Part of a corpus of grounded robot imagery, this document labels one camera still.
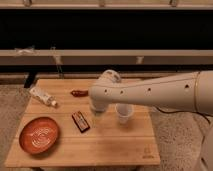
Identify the red pepper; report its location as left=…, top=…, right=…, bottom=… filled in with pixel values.
left=71, top=90, right=88, bottom=97

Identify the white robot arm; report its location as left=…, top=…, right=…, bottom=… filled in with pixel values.
left=88, top=70, right=213, bottom=117

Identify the clear plastic cup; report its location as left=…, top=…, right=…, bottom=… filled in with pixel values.
left=115, top=104, right=133, bottom=124

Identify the dark red chocolate bar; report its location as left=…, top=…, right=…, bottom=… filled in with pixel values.
left=72, top=111, right=90, bottom=133

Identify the white squeeze tube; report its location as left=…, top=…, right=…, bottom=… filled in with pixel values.
left=30, top=87, right=57, bottom=107

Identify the wooden table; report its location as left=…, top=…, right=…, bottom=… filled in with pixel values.
left=5, top=79, right=160, bottom=168

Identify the orange bowl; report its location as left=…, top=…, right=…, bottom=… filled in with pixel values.
left=19, top=117, right=60, bottom=155

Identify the black cable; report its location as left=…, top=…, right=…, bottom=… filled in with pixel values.
left=153, top=105, right=213, bottom=125

